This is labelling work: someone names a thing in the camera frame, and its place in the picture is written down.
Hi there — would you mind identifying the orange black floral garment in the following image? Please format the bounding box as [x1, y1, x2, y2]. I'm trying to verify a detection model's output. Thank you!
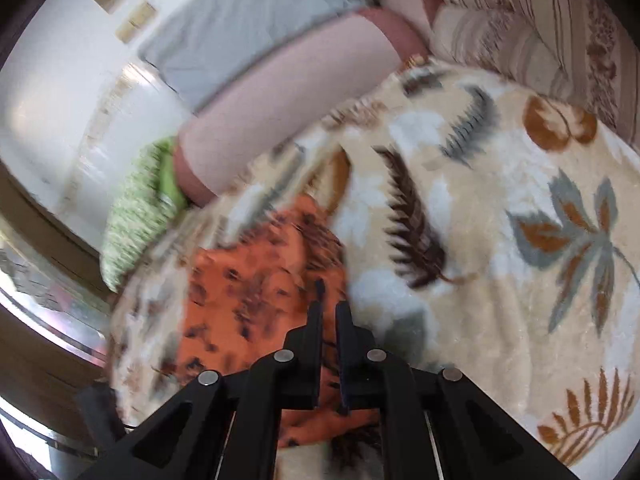
[172, 194, 378, 448]

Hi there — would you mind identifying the beige leaf print blanket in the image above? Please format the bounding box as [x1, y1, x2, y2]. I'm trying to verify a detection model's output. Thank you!
[108, 62, 639, 479]

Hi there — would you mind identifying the stained glass wooden door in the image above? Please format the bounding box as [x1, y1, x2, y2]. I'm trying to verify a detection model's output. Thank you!
[1, 169, 110, 460]

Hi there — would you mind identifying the green white checkered pillow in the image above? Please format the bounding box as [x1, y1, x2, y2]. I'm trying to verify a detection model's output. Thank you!
[100, 136, 188, 292]

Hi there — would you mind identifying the pink bolster cushion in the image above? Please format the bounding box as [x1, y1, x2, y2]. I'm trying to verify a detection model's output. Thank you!
[174, 8, 428, 206]

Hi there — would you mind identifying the small striped cushion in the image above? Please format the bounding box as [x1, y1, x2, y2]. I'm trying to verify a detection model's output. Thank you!
[431, 6, 574, 101]

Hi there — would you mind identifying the striped floral cushion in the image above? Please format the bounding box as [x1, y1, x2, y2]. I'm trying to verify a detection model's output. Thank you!
[444, 0, 639, 148]

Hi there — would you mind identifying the grey pillow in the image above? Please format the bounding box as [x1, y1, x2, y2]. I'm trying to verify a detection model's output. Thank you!
[139, 0, 371, 112]

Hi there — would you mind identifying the left beige wall switch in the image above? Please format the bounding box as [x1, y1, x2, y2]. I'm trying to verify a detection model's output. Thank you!
[116, 21, 138, 44]

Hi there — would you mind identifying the beige wall switch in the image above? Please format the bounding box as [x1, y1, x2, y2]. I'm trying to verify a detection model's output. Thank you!
[128, 0, 157, 28]
[116, 21, 138, 44]

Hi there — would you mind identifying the right beige wall switch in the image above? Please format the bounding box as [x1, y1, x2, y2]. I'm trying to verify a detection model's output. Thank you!
[128, 0, 157, 28]

